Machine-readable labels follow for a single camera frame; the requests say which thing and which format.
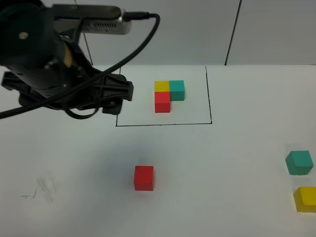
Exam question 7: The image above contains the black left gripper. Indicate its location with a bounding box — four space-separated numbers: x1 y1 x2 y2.
1 34 134 115

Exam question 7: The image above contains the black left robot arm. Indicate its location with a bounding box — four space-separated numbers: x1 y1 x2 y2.
0 0 151 119

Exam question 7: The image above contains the template yellow cube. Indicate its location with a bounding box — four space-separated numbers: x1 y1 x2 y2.
155 81 170 92

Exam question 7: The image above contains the template red cube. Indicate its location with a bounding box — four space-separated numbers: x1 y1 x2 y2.
155 91 171 113

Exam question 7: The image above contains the template teal cube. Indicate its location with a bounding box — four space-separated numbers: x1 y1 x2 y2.
169 80 185 101

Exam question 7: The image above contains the loose teal cube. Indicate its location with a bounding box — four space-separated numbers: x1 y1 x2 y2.
285 151 314 175

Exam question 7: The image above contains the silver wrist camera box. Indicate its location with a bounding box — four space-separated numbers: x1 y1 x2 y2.
51 4 131 35

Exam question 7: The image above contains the black camera cable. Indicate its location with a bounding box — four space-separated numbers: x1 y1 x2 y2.
0 11 161 120

